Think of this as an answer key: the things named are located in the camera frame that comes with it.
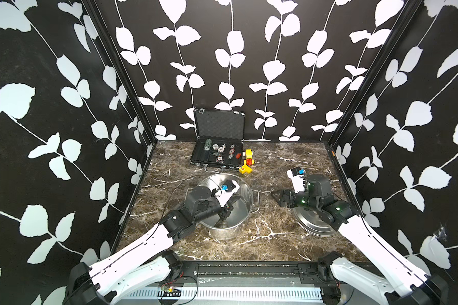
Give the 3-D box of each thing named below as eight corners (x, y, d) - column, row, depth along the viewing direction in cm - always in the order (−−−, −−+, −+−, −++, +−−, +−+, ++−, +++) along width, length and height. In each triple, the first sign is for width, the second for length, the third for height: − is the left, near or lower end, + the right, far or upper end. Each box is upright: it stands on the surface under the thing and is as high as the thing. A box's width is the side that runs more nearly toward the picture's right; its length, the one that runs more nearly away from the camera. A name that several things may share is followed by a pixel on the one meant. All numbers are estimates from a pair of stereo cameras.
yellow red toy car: (243, 166, 110) (243, 162, 107) (242, 152, 116) (242, 148, 114) (254, 166, 110) (254, 162, 107) (253, 152, 117) (253, 149, 114)
